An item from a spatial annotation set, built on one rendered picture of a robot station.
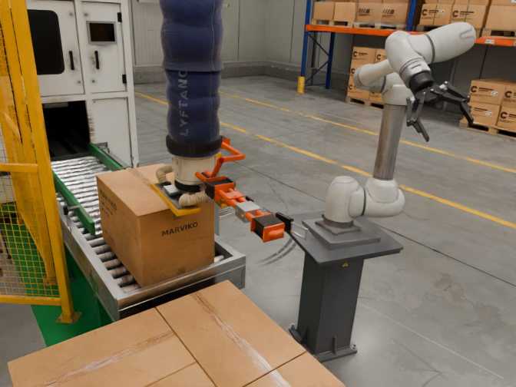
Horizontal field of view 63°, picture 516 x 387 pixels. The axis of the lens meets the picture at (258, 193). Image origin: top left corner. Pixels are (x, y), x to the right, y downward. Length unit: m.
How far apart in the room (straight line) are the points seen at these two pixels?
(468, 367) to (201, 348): 1.63
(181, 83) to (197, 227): 0.80
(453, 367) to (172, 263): 1.70
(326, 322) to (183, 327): 0.88
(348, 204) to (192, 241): 0.81
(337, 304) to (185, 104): 1.39
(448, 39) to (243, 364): 1.38
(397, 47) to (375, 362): 1.77
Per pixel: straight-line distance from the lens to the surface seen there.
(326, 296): 2.35
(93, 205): 3.13
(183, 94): 1.64
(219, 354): 1.81
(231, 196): 1.49
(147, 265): 2.09
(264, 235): 1.27
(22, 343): 2.90
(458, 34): 1.62
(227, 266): 2.24
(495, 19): 8.66
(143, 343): 1.88
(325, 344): 2.58
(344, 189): 2.15
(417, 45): 1.57
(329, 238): 2.14
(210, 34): 1.62
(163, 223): 2.03
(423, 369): 2.74
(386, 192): 2.20
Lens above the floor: 1.80
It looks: 23 degrees down
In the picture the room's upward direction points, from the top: 3 degrees clockwise
